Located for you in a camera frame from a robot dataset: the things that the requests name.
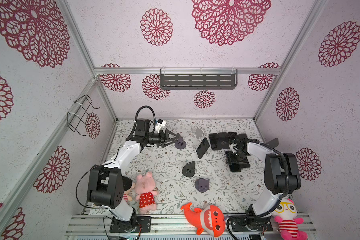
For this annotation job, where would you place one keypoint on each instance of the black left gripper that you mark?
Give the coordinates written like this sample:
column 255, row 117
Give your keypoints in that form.
column 162, row 139

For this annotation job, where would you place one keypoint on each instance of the blue-edged black phone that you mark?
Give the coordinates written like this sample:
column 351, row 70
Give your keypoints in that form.
column 223, row 138

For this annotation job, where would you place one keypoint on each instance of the teal-edged black phone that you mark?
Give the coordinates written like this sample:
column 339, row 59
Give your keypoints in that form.
column 233, row 136

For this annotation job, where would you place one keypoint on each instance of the black phone reddish screen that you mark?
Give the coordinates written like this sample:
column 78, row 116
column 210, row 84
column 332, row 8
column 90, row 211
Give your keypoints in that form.
column 244, row 163

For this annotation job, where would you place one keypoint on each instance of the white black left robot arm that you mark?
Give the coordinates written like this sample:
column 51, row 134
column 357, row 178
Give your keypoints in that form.
column 106, row 187

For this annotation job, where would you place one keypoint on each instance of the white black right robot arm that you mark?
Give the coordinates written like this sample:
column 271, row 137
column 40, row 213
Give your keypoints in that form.
column 281, row 175

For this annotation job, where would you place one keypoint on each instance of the grey round phone stand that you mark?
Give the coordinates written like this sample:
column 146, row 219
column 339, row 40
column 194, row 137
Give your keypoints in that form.
column 180, row 144

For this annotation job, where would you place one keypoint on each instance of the white folding phone stand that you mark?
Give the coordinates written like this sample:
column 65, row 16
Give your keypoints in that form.
column 199, row 133

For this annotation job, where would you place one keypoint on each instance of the black slab phone stand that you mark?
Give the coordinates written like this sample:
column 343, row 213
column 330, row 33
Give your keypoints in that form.
column 189, row 169

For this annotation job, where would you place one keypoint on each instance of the dark round phone stand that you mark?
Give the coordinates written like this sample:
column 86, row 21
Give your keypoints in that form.
column 202, row 185

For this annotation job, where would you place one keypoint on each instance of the pink pig plush toy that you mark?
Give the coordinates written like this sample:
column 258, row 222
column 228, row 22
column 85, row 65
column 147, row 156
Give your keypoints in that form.
column 145, row 193

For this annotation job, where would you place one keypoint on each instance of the black-haired boy plush doll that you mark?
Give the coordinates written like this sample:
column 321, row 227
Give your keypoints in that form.
column 128, row 186

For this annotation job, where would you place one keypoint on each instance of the red shark plush toy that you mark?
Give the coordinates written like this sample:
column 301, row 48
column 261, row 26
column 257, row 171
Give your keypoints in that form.
column 210, row 219

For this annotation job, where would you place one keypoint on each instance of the white pink glasses plush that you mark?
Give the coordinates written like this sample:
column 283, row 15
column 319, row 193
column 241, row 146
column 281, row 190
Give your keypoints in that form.
column 286, row 216

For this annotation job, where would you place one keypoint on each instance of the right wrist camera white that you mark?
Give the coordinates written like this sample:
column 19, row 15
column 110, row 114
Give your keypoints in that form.
column 233, row 148

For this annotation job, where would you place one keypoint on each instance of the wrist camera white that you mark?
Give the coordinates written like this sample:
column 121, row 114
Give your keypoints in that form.
column 233, row 148
column 159, row 125

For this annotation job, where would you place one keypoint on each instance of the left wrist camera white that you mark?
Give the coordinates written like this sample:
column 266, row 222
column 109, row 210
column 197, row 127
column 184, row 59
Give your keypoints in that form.
column 159, row 125

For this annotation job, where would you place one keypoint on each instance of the grey wall shelf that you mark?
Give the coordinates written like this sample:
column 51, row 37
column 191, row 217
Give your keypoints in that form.
column 198, row 81

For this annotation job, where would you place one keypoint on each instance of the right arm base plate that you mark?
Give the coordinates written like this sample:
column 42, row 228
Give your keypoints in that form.
column 242, row 224

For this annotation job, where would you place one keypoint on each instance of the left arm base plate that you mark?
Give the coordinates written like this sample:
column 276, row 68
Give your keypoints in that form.
column 134, row 225

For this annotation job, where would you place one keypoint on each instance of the black wire wall rack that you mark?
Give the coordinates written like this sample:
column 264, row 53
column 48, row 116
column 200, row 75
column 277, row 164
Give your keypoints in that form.
column 84, row 121

